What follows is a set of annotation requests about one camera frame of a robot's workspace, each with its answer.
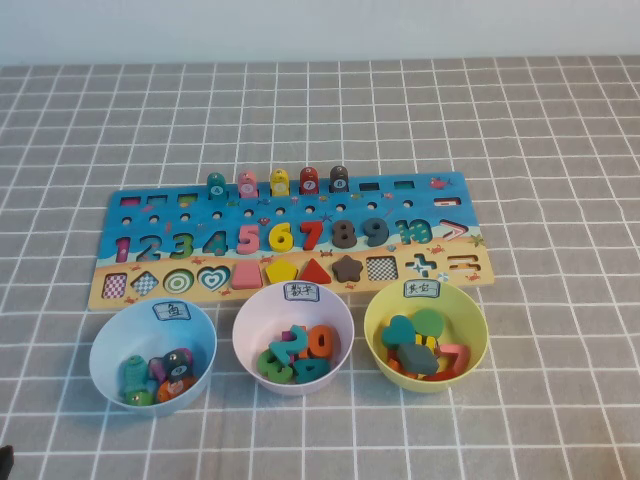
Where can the teal fish peg piece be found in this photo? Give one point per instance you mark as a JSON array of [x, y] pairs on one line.
[[215, 186]]

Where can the red number seven piece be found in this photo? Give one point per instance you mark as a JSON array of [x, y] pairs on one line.
[[314, 235]]

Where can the brown number eight piece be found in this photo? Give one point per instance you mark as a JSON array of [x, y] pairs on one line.
[[345, 234]]

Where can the red triangle piece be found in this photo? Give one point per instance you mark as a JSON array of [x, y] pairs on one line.
[[315, 274]]

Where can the colourful wooden puzzle board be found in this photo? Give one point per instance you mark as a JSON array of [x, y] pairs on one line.
[[295, 212]]

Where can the brown star piece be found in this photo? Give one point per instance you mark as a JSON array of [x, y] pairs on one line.
[[347, 269]]

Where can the yellow number six piece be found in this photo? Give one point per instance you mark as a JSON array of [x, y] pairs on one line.
[[276, 240]]

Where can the yellow pentagon piece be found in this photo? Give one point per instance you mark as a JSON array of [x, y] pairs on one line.
[[281, 272]]

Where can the red fish peg piece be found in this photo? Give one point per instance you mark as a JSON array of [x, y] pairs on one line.
[[309, 182]]

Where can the brown fish peg piece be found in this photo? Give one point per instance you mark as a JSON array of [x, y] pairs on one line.
[[338, 181]]

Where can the slate number nine piece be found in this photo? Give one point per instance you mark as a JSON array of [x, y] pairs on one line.
[[382, 235]]

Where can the yellow fish peg piece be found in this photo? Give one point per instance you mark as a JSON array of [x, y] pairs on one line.
[[279, 184]]

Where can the pink number five piece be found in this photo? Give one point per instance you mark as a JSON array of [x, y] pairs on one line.
[[247, 234]]

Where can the pink trapezoid piece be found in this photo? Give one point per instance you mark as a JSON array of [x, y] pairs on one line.
[[246, 276]]

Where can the pink fish peg piece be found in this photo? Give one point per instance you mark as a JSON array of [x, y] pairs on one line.
[[247, 186]]

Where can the pale pink bowl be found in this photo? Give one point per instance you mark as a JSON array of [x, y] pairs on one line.
[[260, 315]]

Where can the purple number one piece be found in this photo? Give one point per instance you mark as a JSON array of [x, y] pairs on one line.
[[286, 336]]

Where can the orange number ten piece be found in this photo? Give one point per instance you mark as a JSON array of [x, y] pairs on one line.
[[328, 345]]

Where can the teal number two piece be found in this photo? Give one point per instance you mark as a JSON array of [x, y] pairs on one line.
[[287, 345]]

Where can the teal heart piece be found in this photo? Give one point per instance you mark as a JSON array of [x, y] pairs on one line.
[[398, 331]]

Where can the teal number four piece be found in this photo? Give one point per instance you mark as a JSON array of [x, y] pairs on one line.
[[312, 371]]

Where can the green circle piece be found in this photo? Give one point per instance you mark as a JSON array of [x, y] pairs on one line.
[[429, 321]]

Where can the green number three piece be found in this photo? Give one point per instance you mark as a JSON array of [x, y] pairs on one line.
[[270, 367]]

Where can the orange shape piece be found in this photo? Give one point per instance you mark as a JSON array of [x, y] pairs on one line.
[[394, 364]]

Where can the yellow sign piece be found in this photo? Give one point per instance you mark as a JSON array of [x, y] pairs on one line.
[[430, 342]]

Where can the slate diamond piece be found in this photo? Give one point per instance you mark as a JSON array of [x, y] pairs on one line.
[[417, 359]]

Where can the yellow-green bowl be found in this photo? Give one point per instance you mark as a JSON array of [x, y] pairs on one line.
[[465, 320]]

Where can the pink greater-than sign piece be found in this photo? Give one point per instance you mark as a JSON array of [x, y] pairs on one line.
[[462, 352]]

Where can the red sign piece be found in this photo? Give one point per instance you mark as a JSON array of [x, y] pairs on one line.
[[442, 375]]

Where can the slate fish piece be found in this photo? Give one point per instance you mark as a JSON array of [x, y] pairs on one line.
[[176, 362]]

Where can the purple fish piece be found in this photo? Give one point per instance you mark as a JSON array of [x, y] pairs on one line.
[[156, 369]]

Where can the orange fish piece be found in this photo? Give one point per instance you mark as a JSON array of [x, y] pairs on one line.
[[172, 391]]

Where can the light blue bowl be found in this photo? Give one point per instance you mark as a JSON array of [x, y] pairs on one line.
[[115, 340]]

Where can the teal striped fish piece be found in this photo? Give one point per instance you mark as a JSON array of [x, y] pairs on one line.
[[134, 372]]

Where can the green fish piece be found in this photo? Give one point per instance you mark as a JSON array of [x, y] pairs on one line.
[[137, 398]]

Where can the grey grid tablecloth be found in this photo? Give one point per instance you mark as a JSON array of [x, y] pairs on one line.
[[550, 150]]

